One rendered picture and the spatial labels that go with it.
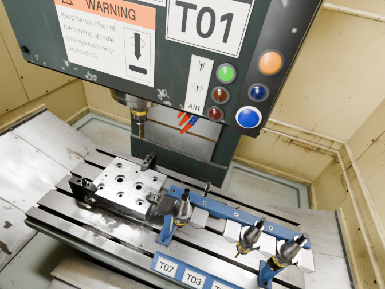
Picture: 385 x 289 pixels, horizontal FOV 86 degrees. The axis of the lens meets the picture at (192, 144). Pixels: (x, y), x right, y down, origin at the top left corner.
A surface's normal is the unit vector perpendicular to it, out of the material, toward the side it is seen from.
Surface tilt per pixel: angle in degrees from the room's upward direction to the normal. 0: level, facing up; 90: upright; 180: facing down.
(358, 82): 90
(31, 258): 0
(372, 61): 90
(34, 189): 24
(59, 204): 0
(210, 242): 0
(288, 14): 90
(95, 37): 90
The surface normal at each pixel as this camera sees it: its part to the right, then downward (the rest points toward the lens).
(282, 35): -0.32, 0.59
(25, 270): 0.15, -0.73
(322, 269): -0.24, -0.80
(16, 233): 0.52, -0.54
